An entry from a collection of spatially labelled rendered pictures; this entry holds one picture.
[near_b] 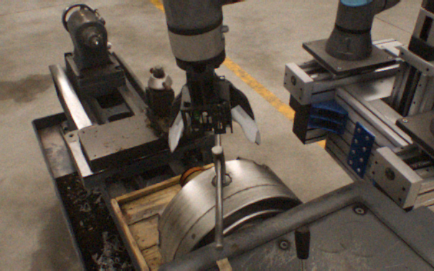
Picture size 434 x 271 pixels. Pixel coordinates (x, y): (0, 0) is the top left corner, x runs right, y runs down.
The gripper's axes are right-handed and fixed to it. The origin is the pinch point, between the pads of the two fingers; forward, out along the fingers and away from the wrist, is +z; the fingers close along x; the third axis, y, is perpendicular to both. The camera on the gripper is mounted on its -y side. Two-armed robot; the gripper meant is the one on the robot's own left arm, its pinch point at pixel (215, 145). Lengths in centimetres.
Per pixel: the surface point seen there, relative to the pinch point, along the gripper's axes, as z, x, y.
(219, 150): 3.9, 0.3, -2.8
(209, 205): 13.2, -2.8, 2.1
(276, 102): 152, 31, -211
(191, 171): 24.4, -8.5, -18.3
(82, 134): 37, -48, -52
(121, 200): 44, -33, -29
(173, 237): 19.1, -10.4, 4.5
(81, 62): 38, -60, -101
